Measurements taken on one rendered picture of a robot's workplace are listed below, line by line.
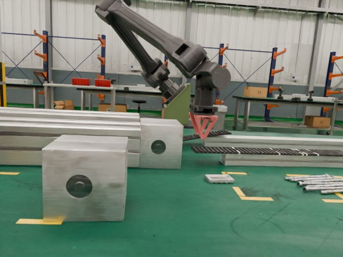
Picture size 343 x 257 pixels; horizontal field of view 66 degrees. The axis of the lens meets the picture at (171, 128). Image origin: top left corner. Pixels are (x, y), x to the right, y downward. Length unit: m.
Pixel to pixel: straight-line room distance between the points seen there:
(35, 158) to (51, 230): 0.26
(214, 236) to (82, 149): 0.19
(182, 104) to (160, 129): 0.66
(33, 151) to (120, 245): 0.33
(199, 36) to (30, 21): 4.93
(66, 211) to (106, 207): 0.05
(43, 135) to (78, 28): 8.16
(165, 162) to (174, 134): 0.06
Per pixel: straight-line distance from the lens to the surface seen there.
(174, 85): 1.25
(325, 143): 1.00
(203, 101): 0.78
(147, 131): 0.56
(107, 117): 0.75
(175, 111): 1.21
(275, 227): 0.40
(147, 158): 0.57
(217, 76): 0.72
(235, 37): 8.78
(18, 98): 9.24
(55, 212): 0.38
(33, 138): 0.59
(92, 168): 0.35
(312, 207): 0.50
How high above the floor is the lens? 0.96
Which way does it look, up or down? 10 degrees down
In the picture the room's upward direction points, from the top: 4 degrees clockwise
